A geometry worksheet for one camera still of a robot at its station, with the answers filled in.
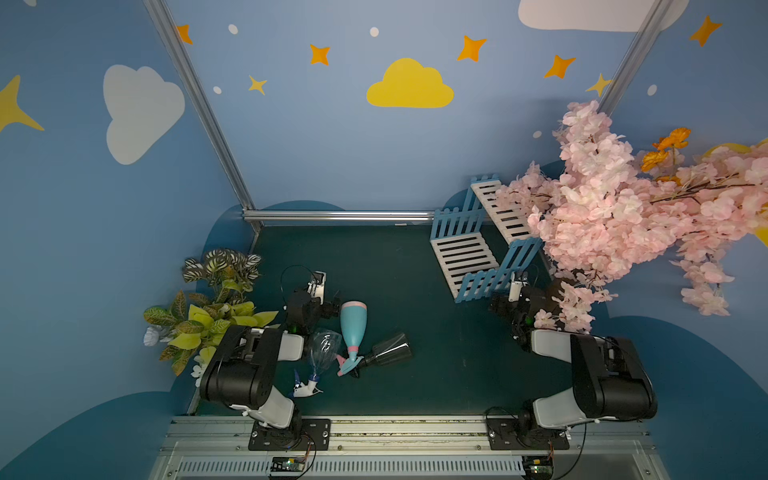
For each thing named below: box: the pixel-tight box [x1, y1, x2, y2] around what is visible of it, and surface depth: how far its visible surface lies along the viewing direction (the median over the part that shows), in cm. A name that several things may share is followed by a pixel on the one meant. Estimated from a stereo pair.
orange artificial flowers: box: [641, 127, 692, 186], surface depth 66 cm
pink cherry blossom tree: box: [496, 100, 768, 334], surface depth 58 cm
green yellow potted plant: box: [143, 249, 279, 387], surface depth 76 cm
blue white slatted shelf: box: [430, 174, 542, 304], surface depth 108 cm
